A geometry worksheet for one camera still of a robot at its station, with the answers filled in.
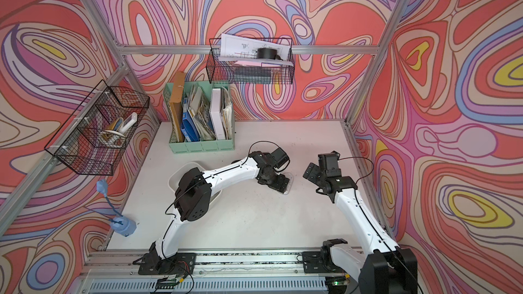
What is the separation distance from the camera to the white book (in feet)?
2.96

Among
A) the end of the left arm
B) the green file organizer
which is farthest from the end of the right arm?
the green file organizer

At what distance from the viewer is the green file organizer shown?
3.04 feet
